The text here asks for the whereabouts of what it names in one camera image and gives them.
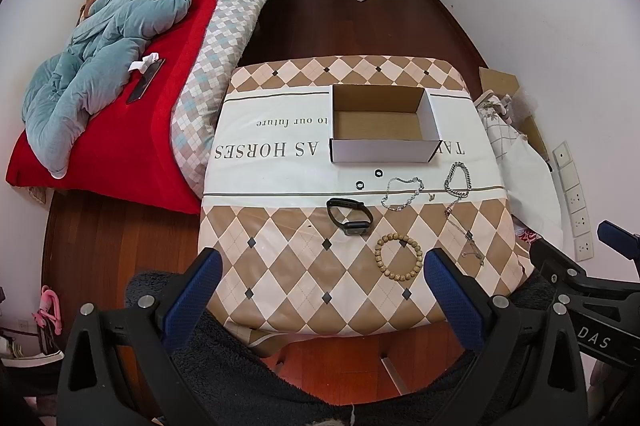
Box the thin silver pendant necklace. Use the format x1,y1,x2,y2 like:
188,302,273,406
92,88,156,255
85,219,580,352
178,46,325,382
444,197,486,267

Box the thick silver chain bracelet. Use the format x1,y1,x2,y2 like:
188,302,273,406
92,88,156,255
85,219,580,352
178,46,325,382
444,161,472,200

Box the wooden bead bracelet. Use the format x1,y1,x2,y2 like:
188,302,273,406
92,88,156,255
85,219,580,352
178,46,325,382
374,232,424,283

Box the black smart band watch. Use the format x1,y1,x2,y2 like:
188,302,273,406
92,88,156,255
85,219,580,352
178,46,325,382
326,198,374,237

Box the thin silver chain bracelet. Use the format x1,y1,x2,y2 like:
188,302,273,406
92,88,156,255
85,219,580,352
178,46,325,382
380,176,436,213

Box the white power strip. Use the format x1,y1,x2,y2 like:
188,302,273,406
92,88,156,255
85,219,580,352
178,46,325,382
552,141,594,263

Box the pink slippers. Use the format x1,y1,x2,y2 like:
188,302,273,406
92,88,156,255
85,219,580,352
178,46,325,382
32,285,63,335

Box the red white plastic bag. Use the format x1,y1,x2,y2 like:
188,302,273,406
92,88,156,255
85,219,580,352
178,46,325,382
514,225,540,252

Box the white checked fabric bag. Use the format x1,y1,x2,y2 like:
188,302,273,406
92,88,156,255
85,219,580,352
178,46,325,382
474,90,564,247

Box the brown cardboard piece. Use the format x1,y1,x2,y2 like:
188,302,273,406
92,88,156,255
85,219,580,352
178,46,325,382
480,68,549,161

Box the red bed sheet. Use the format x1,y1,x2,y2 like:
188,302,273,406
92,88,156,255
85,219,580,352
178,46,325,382
6,0,217,214

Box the checkered tablecloth with text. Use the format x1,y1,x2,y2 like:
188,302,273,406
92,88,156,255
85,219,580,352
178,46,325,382
198,55,533,345

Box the checkered mattress cover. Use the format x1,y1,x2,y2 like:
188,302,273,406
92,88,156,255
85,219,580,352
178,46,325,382
170,0,267,198

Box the cardboard box white outside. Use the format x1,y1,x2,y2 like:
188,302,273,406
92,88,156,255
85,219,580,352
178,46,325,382
329,84,442,164

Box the teal blue duvet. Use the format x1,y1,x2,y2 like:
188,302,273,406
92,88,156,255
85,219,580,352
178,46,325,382
22,0,192,179

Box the black phone on bed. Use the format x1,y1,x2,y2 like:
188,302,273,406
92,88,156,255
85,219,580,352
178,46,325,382
127,58,165,105

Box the white charger on bed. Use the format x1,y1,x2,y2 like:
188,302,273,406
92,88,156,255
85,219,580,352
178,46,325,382
128,53,160,74

